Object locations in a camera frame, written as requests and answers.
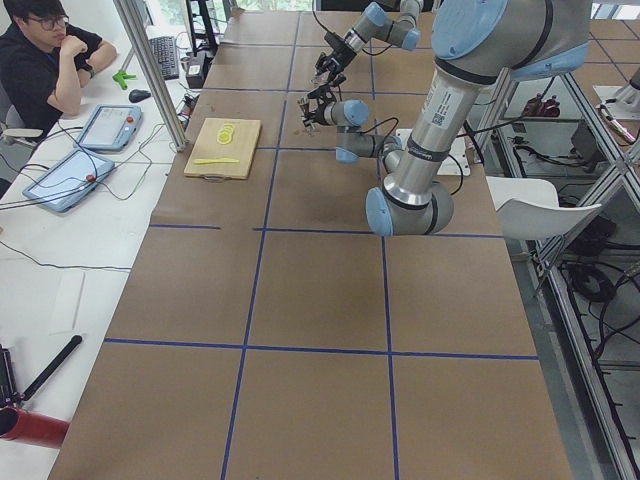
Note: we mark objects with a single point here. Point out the bamboo cutting board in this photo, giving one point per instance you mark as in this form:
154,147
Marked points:
242,147

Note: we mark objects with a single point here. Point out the aluminium frame post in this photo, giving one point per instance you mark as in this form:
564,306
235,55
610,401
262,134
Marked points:
134,27

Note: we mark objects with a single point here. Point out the far blue teach pendant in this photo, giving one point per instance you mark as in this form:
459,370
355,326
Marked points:
110,128

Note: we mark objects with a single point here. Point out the black computer mouse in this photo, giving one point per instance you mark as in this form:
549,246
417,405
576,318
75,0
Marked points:
138,95

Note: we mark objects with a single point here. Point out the red cylinder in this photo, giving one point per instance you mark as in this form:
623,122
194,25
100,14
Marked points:
32,428

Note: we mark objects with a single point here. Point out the seated person in black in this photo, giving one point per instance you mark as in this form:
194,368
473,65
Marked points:
46,62

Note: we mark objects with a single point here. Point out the clear glass cup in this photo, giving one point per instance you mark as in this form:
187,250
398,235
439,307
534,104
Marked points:
320,79

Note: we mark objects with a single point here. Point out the green plastic tool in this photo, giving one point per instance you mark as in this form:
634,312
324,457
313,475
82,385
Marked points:
121,77

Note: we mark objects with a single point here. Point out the steel double jigger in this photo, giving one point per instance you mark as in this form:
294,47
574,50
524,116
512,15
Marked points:
304,105

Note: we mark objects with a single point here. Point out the black keyboard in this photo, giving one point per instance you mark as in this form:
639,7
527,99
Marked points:
165,52

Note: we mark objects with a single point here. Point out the brown paper table cover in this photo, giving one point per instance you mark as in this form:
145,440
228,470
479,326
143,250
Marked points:
265,333

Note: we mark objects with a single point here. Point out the near blue teach pendant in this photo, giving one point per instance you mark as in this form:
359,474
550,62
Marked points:
69,181

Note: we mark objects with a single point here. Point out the black rod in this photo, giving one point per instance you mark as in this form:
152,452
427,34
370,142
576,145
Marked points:
50,369

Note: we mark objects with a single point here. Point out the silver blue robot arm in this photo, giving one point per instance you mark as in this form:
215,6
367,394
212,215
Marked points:
473,41
393,22

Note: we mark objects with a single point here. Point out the yellow plastic knife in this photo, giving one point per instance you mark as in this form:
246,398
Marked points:
220,160

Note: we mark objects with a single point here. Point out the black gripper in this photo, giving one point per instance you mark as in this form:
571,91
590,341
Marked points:
317,112
338,52

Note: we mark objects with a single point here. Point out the blue teach pendant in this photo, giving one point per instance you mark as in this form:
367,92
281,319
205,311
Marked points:
110,128
69,181

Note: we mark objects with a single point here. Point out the white chair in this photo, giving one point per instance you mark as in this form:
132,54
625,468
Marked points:
529,209

